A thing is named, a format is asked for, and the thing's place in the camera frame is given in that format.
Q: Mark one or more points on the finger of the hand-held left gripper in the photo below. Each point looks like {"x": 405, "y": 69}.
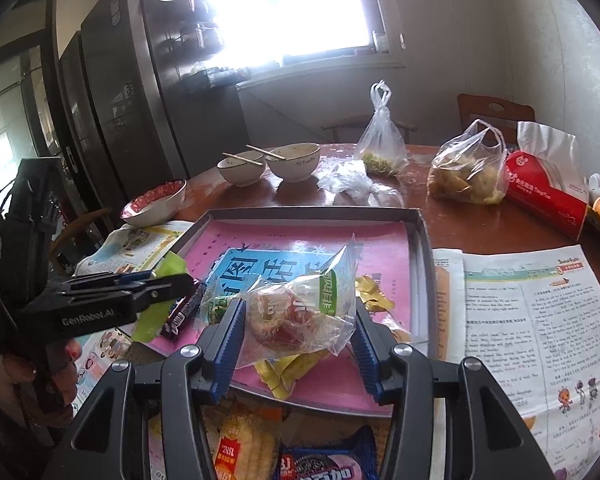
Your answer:
{"x": 130, "y": 276}
{"x": 165, "y": 287}

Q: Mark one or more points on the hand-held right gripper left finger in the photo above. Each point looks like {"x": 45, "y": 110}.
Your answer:
{"x": 225, "y": 345}

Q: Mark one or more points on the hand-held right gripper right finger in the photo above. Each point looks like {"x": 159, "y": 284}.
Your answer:
{"x": 367, "y": 360}

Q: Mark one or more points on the light green snack packet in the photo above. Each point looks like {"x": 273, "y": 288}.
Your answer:
{"x": 167, "y": 267}

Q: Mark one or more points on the brown chocolate bar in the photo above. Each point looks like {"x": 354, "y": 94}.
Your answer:
{"x": 182, "y": 312}

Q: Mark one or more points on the clear green bean packet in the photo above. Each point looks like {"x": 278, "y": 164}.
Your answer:
{"x": 215, "y": 308}

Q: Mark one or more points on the yellow wafer bar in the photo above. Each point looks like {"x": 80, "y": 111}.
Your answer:
{"x": 372, "y": 292}

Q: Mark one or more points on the yellow snack packet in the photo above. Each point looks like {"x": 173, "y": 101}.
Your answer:
{"x": 290, "y": 372}

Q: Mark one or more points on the clear pastry packet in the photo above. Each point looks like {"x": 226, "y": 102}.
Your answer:
{"x": 290, "y": 315}

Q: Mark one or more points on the orange snack packet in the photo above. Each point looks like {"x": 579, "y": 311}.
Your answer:
{"x": 245, "y": 450}

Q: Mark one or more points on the blue sandwich cookie packet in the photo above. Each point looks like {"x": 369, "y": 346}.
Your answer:
{"x": 325, "y": 460}

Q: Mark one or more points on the shallow grey cardboard box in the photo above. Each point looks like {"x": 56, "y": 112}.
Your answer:
{"x": 422, "y": 260}

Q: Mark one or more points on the plastic bag of fried snacks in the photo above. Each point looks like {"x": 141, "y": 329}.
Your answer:
{"x": 467, "y": 175}

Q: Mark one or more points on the person's left hand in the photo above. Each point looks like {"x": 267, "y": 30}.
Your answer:
{"x": 10, "y": 385}

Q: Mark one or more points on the colourful picture newspaper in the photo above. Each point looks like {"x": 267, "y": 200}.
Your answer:
{"x": 135, "y": 245}

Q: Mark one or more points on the wooden armchair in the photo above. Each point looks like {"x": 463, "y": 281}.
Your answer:
{"x": 77, "y": 230}

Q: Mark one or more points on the red patterned bowl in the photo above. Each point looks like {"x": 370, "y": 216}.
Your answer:
{"x": 152, "y": 205}

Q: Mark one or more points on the white ceramic bowl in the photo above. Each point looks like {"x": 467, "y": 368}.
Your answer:
{"x": 241, "y": 172}
{"x": 292, "y": 165}

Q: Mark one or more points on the wooden chopsticks pair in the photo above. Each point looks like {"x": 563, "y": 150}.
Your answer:
{"x": 242, "y": 159}
{"x": 265, "y": 152}

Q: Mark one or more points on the text newspaper with cartoons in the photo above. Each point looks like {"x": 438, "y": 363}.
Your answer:
{"x": 520, "y": 335}

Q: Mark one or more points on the crumpled clear plastic bag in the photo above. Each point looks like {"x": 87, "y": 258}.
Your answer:
{"x": 357, "y": 185}

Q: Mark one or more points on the dark refrigerator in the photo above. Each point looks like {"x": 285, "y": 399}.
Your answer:
{"x": 130, "y": 85}

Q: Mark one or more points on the tied clear plastic bag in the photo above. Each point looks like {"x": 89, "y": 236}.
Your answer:
{"x": 382, "y": 140}

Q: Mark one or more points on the red tissue pack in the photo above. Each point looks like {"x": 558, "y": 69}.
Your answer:
{"x": 545, "y": 190}

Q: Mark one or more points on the brown wooden chair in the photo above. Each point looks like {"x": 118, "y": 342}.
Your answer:
{"x": 495, "y": 110}

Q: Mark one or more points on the bright window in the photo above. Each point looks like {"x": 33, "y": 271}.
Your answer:
{"x": 305, "y": 5}

